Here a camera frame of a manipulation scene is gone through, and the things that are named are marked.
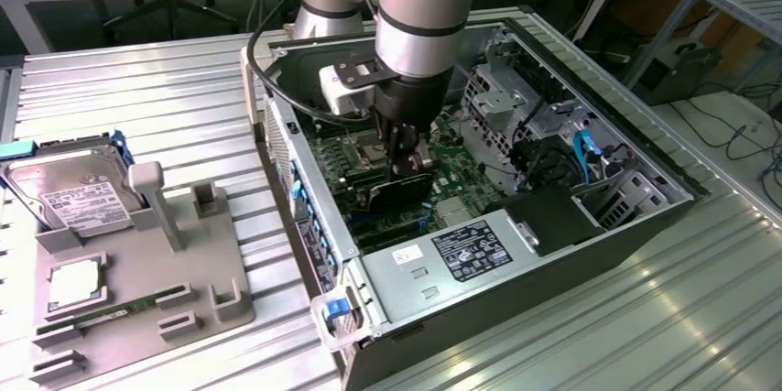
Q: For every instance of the open black PC case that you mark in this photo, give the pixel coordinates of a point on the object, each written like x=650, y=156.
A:
x=550, y=244

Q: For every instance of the grey metal shelf frame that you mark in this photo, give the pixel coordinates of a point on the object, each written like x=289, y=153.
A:
x=728, y=6

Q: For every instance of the silver hard disk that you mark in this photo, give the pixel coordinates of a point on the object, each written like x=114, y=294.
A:
x=67, y=194

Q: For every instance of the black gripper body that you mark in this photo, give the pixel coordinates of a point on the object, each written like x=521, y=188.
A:
x=410, y=100

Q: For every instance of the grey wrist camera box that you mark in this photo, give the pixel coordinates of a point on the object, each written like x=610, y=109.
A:
x=342, y=86

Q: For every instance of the silver chipset heatsink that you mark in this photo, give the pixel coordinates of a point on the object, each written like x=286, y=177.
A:
x=458, y=213

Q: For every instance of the grey parts rack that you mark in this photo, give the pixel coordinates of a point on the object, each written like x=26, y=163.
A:
x=152, y=267

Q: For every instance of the metal disk bay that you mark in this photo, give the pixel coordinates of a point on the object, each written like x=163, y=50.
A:
x=498, y=98

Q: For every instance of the grey power supply unit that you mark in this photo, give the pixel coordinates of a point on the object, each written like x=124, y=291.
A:
x=439, y=272

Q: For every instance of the black box on floor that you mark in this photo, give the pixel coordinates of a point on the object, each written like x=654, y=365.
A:
x=681, y=72

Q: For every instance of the green motherboard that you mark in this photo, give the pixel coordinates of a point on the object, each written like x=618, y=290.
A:
x=455, y=180

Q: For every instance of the silver CPU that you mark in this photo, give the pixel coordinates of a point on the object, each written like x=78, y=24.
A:
x=75, y=285

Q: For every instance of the hard disk drive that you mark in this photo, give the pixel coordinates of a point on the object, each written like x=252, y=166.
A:
x=24, y=150

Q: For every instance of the blue case latch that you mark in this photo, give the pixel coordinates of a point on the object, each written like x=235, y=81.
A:
x=334, y=308

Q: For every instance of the CPU socket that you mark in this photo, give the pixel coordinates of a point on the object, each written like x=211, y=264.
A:
x=366, y=153

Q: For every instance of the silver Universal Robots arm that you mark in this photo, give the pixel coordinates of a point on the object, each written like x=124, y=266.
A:
x=415, y=11

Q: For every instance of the black graphics card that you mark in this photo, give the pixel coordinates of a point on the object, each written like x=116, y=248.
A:
x=401, y=194

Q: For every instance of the green RAM stick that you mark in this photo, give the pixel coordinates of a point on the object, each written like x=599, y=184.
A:
x=116, y=313

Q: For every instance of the black chair base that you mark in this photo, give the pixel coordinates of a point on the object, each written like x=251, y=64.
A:
x=171, y=13

